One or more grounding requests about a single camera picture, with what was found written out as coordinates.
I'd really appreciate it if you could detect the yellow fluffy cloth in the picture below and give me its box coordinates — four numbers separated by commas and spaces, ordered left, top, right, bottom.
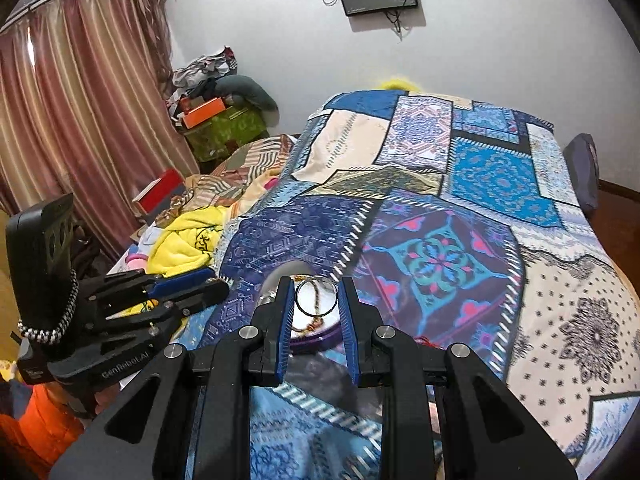
376, 75, 422, 92

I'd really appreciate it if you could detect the black white braided cord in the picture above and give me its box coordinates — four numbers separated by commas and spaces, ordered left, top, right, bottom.
17, 269, 79, 346

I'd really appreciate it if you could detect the green covered trunk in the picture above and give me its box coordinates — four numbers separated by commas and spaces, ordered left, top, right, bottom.
182, 104, 270, 162

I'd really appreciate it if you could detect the person's left forearm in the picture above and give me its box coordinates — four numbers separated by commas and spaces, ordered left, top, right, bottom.
0, 382, 87, 480

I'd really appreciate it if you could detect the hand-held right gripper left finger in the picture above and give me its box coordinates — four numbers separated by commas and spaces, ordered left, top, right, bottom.
50, 276, 296, 480

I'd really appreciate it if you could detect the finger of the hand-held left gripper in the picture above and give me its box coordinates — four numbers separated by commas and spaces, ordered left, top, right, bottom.
97, 279, 231, 356
102, 267, 217, 306

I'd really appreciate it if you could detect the dark purple cushion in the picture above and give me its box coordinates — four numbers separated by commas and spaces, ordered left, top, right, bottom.
563, 132, 600, 220

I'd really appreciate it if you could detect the tasselled curtain tie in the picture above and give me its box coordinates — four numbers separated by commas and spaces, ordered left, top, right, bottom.
127, 0, 174, 102

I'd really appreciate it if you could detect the brown bead necklace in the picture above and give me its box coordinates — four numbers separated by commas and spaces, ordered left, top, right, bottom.
291, 274, 327, 342

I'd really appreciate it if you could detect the yellow fleece cloth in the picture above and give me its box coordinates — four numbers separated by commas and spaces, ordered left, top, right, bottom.
149, 204, 227, 281

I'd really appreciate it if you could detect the silver bangle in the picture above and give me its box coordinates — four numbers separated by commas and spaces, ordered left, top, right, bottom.
294, 277, 337, 317

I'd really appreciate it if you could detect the orange box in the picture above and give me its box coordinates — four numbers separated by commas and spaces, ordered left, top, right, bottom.
179, 97, 227, 130

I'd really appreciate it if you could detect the patchwork printed bedsheet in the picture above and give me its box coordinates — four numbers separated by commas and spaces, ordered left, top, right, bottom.
184, 88, 640, 480

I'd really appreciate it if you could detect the pile of clothes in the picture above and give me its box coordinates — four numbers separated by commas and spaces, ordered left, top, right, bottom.
169, 46, 239, 98

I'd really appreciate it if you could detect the red box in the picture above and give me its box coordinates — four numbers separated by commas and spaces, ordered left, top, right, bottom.
132, 168, 187, 217

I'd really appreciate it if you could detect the striped pink curtain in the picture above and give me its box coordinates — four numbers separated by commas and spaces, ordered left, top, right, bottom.
0, 0, 202, 266

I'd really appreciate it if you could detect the purple rimmed jewelry box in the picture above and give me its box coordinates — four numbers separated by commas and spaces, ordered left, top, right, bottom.
288, 310, 351, 357

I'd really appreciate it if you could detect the striped patterned blanket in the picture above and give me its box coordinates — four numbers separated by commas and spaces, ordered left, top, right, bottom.
187, 134, 302, 211

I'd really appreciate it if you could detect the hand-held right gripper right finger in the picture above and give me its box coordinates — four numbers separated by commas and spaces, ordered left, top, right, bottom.
337, 275, 579, 480

